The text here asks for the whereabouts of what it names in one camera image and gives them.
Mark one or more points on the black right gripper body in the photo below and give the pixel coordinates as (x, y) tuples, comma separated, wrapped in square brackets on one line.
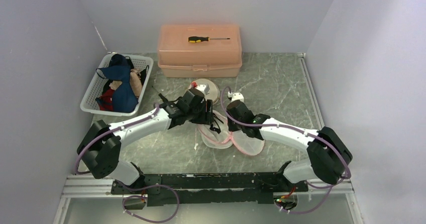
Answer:
[(233, 126)]

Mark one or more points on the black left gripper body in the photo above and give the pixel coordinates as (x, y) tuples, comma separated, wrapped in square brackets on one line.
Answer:
[(201, 115)]

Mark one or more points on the beige mesh laundry bag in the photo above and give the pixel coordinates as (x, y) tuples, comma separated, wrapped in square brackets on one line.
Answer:
[(214, 90)]

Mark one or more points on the white mesh bag red zipper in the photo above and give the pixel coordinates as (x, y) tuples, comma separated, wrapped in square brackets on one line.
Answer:
[(217, 136)]

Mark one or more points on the beige lace bra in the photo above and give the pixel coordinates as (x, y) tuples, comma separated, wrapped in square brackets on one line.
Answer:
[(134, 83)]

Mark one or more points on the navy blue bra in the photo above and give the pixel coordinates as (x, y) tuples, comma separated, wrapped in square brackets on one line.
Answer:
[(121, 99)]

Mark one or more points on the red bra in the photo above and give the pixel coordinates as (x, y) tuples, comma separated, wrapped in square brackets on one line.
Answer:
[(105, 101)]

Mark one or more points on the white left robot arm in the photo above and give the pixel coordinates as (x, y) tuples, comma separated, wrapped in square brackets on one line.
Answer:
[(100, 148)]

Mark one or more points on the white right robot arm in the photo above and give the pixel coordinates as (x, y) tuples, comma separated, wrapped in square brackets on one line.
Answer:
[(328, 157)]

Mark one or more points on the black bra in basket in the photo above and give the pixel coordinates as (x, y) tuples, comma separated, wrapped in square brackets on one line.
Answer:
[(141, 74)]

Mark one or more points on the small yellow black screwdriver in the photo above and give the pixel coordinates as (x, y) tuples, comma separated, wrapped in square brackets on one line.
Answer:
[(162, 97)]

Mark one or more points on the pink plastic storage box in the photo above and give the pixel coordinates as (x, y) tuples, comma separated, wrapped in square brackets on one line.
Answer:
[(177, 58)]

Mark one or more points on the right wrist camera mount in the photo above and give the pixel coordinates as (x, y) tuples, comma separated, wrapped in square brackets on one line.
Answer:
[(235, 96)]

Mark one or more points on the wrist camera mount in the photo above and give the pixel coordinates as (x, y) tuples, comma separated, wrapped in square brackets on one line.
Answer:
[(203, 88), (235, 96)]

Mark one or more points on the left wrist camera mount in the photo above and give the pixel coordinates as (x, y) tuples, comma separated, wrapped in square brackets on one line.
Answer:
[(203, 88)]

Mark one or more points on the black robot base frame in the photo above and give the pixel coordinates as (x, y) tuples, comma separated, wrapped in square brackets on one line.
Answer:
[(162, 189)]

